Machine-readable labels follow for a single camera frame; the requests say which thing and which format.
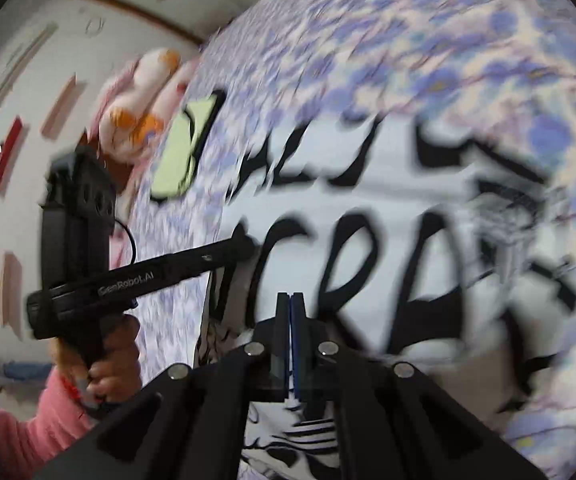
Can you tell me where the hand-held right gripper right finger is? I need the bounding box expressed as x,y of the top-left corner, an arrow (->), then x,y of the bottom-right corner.
291,294 -> 544,480

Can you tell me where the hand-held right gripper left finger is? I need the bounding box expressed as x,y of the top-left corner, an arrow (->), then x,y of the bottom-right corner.
33,292 -> 291,480

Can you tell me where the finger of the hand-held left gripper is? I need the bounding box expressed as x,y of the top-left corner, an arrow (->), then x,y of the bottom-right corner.
167,232 -> 259,288

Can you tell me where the white black-printed shirt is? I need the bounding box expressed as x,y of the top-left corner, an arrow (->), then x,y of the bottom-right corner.
193,110 -> 576,480

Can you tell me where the person's left forearm pink sleeve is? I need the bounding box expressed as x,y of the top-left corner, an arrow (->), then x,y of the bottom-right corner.
0,365 -> 94,480

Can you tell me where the person's left hand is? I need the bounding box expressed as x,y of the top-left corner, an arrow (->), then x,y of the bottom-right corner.
50,315 -> 143,406

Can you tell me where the folded green black-trimmed garment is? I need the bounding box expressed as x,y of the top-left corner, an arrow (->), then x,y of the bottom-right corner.
149,90 -> 226,201

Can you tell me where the pink orange-printed pillow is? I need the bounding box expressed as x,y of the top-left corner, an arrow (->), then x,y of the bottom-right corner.
88,47 -> 204,211

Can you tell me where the purple floral blanket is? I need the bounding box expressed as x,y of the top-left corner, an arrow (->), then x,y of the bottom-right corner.
128,0 -> 576,480

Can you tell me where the black cable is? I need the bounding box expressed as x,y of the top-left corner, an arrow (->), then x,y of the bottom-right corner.
113,217 -> 139,267

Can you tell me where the pink wall strip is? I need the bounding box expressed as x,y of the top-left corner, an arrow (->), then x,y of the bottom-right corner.
0,252 -> 24,341
40,75 -> 79,138

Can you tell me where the red wall strip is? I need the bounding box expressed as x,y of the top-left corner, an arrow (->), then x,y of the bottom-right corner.
0,116 -> 24,192

